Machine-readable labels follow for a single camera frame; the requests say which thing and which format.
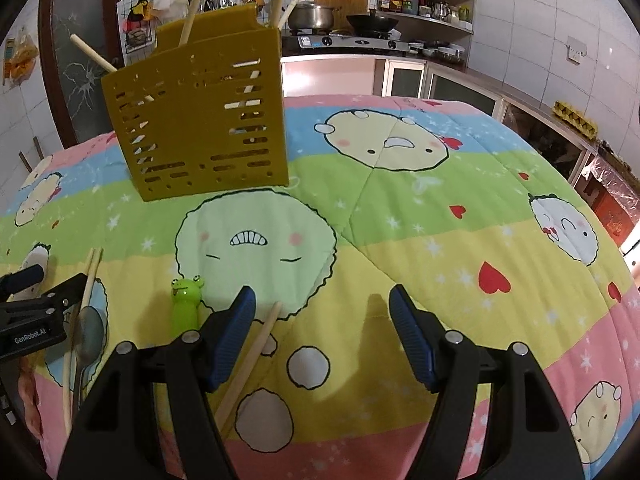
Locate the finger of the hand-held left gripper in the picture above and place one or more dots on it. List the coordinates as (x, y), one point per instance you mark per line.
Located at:
(65, 292)
(22, 280)

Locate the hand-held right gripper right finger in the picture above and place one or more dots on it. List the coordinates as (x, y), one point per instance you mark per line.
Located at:
(412, 340)

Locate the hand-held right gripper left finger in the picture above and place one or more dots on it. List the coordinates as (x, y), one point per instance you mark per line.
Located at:
(235, 340)

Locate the metal spoon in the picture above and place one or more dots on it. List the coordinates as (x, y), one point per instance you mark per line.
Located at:
(91, 335)

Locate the yellow perforated utensil holder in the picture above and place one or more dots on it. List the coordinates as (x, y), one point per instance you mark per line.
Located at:
(200, 125)

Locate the colourful cartoon printed blanket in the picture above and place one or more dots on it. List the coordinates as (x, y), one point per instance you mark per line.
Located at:
(400, 260)

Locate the leaning metal bars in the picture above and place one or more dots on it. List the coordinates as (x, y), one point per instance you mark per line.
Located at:
(32, 155)

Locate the orange hanging plastic bag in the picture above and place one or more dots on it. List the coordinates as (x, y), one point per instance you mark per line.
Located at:
(20, 60)

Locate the brown door with glass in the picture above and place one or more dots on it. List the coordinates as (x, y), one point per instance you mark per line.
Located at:
(70, 60)

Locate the plastic covered red box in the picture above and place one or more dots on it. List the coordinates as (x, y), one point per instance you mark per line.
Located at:
(610, 205)

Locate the yellow egg carton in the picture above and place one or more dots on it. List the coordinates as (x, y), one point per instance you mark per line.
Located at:
(575, 120)

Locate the stack of dishes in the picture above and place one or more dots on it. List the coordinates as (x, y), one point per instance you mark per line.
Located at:
(440, 51)

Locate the yellow black hanging cloth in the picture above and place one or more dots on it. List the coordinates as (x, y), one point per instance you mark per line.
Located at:
(140, 10)

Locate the gas stove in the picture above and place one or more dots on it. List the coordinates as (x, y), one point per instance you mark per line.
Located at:
(345, 42)

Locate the black wok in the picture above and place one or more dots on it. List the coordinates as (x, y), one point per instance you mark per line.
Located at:
(372, 22)

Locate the metal kettles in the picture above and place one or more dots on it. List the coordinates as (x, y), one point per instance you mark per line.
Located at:
(450, 12)

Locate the steel pot with lid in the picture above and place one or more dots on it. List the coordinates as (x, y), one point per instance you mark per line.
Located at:
(311, 16)

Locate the orange label sauce bottle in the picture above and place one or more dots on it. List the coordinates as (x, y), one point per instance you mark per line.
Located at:
(385, 0)

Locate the corner wall shelf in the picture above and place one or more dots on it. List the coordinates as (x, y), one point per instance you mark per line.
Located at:
(425, 22)

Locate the wall socket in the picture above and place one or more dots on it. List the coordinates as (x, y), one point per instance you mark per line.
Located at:
(576, 50)

